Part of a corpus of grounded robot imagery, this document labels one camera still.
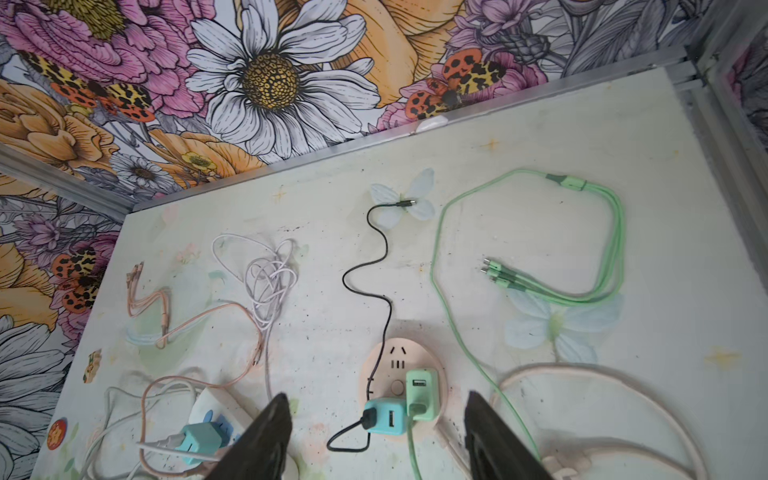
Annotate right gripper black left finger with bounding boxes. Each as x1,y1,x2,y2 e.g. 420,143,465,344
205,393,293,480

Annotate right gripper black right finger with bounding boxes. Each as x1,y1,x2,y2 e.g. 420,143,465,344
464,391,552,480

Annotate teal charger with white cable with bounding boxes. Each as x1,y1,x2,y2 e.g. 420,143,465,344
176,422,226,465

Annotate light green USB charger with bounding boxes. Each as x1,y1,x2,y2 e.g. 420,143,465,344
405,368,441,422

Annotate teal charger with black cable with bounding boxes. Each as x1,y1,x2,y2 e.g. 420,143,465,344
361,397,407,436

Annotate green multi-head USB cable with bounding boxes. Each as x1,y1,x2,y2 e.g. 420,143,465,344
406,168,626,480

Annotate pink multi-head USB cable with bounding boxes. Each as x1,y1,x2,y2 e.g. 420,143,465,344
125,262,266,478

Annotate white blue power strip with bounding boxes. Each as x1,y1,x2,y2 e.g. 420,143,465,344
189,388,299,479

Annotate round pink power socket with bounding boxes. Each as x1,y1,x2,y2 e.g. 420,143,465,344
358,337,449,443

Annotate small orange flower sticker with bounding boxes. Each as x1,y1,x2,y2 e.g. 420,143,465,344
82,350,102,384

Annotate round red sticker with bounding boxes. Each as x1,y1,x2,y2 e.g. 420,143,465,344
46,418,68,451

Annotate pink socket cord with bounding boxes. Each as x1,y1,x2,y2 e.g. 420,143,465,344
434,362,710,480

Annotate black thin USB cable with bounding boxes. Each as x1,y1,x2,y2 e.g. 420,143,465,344
326,200,416,454

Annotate white thin USB cable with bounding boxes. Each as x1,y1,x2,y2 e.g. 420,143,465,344
136,233,299,463

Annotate white power strip cord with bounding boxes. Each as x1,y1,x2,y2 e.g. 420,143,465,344
77,383,199,480

